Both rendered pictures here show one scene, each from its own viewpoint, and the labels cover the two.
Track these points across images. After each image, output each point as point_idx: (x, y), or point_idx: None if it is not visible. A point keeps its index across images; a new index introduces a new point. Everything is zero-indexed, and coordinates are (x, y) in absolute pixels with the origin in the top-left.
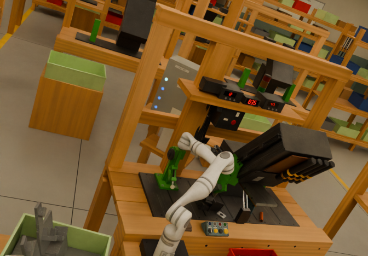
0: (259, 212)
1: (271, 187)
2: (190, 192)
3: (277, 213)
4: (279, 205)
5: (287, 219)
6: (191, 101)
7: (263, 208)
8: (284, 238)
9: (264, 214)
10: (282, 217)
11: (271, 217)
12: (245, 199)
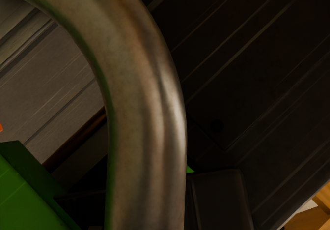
0: (4, 109)
1: None
2: None
3: (53, 127)
4: (101, 102)
5: (42, 152)
6: None
7: (44, 98)
8: None
9: (10, 120)
10: (39, 144)
11: (9, 137)
12: (55, 33)
